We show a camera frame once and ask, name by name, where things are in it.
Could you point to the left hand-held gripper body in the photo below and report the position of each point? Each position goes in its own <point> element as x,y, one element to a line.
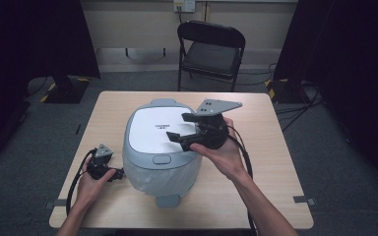
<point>99,165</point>

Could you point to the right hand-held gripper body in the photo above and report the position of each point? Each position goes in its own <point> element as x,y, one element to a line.
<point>213,131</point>

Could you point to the grey and white rice cooker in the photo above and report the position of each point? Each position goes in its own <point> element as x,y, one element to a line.
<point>157,131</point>

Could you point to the person's left hand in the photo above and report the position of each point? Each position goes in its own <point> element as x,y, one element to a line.
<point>90,190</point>

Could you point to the person's right hand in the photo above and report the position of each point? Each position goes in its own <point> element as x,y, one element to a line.
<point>226,157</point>

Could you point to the grey tape strip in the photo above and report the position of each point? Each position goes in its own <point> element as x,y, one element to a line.
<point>304,200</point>
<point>55,203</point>

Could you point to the black folding chair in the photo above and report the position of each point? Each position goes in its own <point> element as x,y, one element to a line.
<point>210,59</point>

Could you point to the black stand base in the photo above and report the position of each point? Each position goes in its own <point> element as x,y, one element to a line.
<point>285,93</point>
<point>67,91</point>

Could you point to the black curtain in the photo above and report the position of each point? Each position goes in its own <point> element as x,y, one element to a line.
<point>351,65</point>
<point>29,49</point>

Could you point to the white wall socket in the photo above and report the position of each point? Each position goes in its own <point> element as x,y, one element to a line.
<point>184,5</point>

